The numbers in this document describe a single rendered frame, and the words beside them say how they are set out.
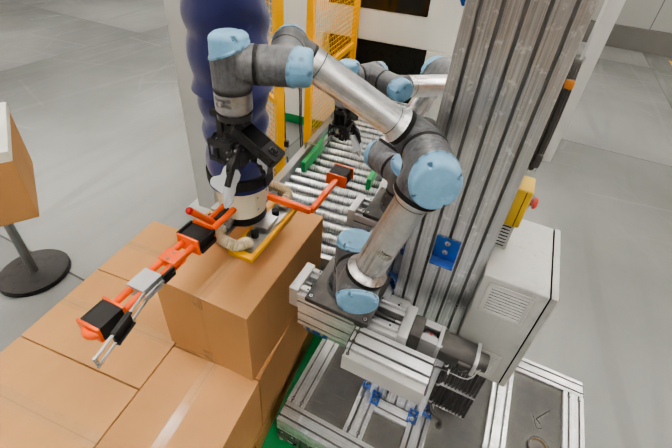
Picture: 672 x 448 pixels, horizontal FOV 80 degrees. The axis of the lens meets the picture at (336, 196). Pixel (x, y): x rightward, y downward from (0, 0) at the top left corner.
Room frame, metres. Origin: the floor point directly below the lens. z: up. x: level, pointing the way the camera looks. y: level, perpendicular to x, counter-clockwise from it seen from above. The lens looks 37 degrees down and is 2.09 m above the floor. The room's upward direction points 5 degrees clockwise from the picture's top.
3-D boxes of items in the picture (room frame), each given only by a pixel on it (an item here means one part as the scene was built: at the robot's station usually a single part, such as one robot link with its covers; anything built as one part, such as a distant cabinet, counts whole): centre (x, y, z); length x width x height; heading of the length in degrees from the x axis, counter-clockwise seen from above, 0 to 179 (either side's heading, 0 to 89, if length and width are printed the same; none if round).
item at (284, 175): (2.71, 0.20, 0.50); 2.31 x 0.05 x 0.19; 163
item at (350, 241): (0.89, -0.07, 1.20); 0.13 x 0.12 x 0.14; 3
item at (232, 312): (1.15, 0.34, 0.74); 0.60 x 0.40 x 0.40; 159
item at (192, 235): (0.92, 0.43, 1.18); 0.10 x 0.08 x 0.06; 69
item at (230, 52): (0.74, 0.22, 1.82); 0.09 x 0.08 x 0.11; 93
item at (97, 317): (0.60, 0.56, 1.18); 0.08 x 0.07 x 0.05; 159
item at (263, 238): (1.12, 0.25, 1.08); 0.34 x 0.10 x 0.05; 159
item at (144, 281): (0.72, 0.51, 1.17); 0.07 x 0.07 x 0.04; 69
